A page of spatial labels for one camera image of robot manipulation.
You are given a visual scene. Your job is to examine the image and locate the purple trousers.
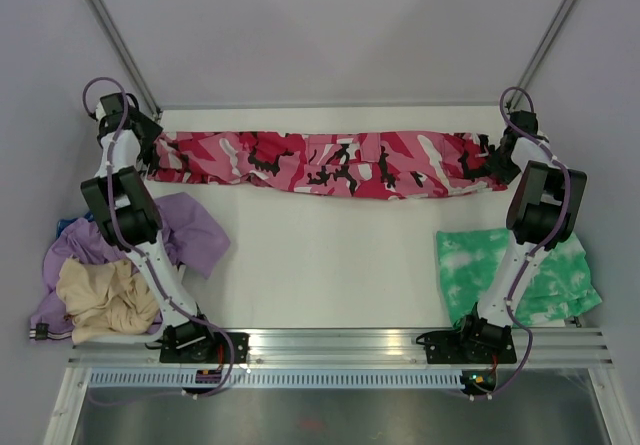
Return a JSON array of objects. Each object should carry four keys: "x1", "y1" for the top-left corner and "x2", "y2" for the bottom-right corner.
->
[{"x1": 29, "y1": 193, "x2": 230, "y2": 341}]

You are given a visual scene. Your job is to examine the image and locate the pink camouflage trousers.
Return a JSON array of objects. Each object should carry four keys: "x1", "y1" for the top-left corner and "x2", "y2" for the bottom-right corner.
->
[{"x1": 147, "y1": 131, "x2": 506, "y2": 200}]

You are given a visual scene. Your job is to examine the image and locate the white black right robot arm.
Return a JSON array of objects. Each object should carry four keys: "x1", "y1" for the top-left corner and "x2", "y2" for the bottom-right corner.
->
[{"x1": 455, "y1": 110, "x2": 587, "y2": 361}]

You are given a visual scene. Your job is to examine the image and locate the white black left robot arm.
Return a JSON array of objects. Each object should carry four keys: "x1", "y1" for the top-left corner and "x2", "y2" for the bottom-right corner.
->
[{"x1": 81, "y1": 92, "x2": 224, "y2": 363}]

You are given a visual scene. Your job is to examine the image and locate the green white folded trousers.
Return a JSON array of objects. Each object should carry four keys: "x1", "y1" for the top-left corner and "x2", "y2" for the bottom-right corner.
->
[{"x1": 436, "y1": 228, "x2": 602, "y2": 327}]

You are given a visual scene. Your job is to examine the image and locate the blue white patterned garment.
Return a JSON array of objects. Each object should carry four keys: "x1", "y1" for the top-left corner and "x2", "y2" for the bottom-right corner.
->
[{"x1": 56, "y1": 218, "x2": 76, "y2": 238}]

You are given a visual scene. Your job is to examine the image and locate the beige garment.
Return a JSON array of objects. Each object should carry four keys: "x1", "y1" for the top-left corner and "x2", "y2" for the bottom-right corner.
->
[{"x1": 56, "y1": 258, "x2": 160, "y2": 344}]

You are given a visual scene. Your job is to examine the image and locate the aluminium frame rear rail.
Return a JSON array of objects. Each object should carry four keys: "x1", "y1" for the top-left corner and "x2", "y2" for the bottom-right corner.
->
[{"x1": 159, "y1": 99, "x2": 499, "y2": 112}]

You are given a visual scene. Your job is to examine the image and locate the aluminium frame rear left post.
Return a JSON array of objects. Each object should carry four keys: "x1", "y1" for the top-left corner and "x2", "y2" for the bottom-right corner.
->
[{"x1": 85, "y1": 0, "x2": 162, "y2": 118}]

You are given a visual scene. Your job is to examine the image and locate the aluminium frame post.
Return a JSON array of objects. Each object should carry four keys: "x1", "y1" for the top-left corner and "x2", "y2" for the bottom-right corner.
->
[
  {"x1": 517, "y1": 0, "x2": 580, "y2": 89},
  {"x1": 85, "y1": 0, "x2": 162, "y2": 118}
]

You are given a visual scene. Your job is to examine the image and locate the aluminium frame rear right post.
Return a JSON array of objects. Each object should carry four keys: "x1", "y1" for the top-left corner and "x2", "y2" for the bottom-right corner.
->
[{"x1": 517, "y1": 0, "x2": 580, "y2": 89}]

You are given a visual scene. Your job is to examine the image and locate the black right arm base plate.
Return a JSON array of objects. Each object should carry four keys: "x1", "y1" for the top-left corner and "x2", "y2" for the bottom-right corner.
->
[{"x1": 416, "y1": 330, "x2": 517, "y2": 365}]

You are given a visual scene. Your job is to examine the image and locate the aluminium front rail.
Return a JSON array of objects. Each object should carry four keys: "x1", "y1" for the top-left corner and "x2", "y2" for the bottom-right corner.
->
[{"x1": 67, "y1": 327, "x2": 613, "y2": 370}]

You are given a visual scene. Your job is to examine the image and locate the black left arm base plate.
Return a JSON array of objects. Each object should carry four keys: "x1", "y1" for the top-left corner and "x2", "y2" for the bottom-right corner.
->
[{"x1": 159, "y1": 332, "x2": 249, "y2": 365}]

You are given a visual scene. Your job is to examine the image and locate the white slotted cable duct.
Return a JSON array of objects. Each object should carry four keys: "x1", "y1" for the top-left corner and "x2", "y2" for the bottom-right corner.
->
[{"x1": 89, "y1": 368, "x2": 492, "y2": 390}]

